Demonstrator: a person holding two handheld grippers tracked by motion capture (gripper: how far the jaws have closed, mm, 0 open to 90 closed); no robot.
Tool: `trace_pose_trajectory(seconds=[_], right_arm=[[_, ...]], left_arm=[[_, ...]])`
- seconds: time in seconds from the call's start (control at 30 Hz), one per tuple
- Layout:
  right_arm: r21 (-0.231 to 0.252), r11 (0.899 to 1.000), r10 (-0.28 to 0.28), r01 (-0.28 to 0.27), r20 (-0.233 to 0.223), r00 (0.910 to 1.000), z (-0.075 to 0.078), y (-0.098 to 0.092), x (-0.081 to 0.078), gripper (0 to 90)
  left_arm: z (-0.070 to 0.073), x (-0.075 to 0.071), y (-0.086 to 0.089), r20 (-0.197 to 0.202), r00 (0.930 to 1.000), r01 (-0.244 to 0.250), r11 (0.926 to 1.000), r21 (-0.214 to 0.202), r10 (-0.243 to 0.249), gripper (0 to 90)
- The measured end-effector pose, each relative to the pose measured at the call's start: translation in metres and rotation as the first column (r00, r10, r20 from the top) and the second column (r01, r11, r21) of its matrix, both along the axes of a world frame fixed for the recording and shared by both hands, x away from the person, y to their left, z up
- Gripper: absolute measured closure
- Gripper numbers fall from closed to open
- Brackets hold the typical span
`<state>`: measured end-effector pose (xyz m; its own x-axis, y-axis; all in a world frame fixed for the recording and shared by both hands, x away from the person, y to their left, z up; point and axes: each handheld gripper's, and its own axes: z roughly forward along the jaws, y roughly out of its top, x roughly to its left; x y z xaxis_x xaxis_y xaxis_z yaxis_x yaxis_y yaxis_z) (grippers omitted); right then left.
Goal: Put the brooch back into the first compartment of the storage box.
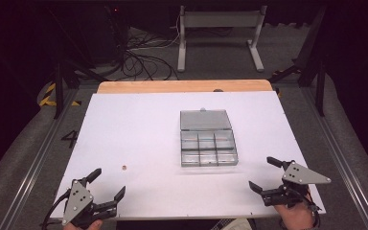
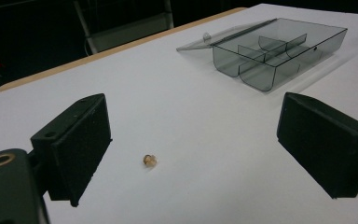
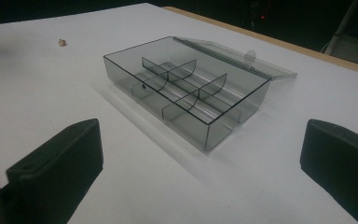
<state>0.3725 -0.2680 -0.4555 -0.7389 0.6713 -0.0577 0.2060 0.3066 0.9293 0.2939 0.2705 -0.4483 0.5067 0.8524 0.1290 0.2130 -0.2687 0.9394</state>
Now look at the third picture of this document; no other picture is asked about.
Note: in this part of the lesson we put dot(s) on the small tan earring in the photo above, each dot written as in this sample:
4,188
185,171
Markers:
62,42

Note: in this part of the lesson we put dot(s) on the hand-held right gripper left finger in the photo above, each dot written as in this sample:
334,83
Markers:
59,161

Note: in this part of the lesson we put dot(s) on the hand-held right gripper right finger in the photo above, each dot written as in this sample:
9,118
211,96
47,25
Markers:
345,165

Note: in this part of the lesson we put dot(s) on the grey metal stand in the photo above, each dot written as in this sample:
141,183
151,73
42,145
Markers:
351,40

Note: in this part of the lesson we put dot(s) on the clear grey plastic compartment box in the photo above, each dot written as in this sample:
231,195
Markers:
186,93

